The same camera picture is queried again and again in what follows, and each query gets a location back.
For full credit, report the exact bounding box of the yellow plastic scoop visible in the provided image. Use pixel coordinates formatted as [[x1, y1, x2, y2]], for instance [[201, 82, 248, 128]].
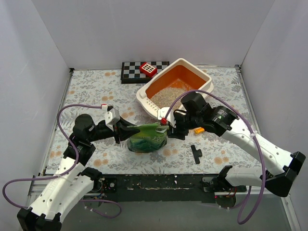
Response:
[[194, 128, 205, 134]]

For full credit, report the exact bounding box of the green litter bag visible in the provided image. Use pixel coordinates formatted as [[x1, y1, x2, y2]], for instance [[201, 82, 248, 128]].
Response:
[[127, 122, 169, 153]]

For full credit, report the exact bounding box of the black bag clip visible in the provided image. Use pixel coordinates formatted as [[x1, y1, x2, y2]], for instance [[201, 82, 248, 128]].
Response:
[[191, 145, 203, 164]]

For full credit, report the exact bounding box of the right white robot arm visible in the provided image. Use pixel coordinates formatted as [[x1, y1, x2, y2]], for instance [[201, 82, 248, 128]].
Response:
[[161, 90, 306, 197]]

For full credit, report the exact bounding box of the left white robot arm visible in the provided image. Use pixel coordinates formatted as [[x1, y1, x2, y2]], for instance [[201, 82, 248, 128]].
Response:
[[17, 110, 140, 231]]

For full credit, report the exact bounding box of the cat litter pile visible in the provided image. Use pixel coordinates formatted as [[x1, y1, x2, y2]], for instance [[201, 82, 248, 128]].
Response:
[[150, 87, 186, 108]]

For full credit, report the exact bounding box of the white orange litter box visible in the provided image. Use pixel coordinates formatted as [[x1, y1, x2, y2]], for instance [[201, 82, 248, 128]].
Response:
[[136, 58, 214, 118]]

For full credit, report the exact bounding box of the floral tablecloth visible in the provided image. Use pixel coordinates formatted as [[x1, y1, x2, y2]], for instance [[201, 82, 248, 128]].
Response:
[[44, 66, 260, 175]]

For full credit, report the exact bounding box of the black white checkerboard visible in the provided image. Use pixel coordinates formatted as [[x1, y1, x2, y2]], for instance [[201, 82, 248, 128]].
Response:
[[120, 61, 170, 84]]

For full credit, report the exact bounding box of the red white grid block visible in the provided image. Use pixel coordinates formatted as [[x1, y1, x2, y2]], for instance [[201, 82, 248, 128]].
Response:
[[139, 62, 157, 77]]

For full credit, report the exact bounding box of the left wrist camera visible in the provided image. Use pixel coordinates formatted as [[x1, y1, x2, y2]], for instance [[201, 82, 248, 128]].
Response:
[[104, 108, 120, 131]]

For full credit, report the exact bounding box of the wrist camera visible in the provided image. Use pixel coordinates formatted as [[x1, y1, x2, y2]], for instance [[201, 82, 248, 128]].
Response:
[[104, 108, 120, 131], [157, 107, 175, 127]]

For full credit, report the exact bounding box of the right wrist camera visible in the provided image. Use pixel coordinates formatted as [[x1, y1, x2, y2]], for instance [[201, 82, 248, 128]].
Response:
[[157, 107, 175, 127]]

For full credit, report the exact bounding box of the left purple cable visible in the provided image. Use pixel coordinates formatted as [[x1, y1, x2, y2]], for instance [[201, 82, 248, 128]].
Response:
[[2, 103, 122, 219]]

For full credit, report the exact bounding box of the purple cable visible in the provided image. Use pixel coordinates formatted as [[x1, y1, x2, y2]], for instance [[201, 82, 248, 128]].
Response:
[[161, 89, 267, 225], [2, 103, 122, 219]]

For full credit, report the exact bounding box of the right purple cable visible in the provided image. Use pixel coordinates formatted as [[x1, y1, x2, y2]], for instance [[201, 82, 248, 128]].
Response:
[[161, 89, 267, 225]]

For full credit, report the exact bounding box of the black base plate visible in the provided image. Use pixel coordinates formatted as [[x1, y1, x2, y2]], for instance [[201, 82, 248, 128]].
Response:
[[87, 174, 238, 203]]

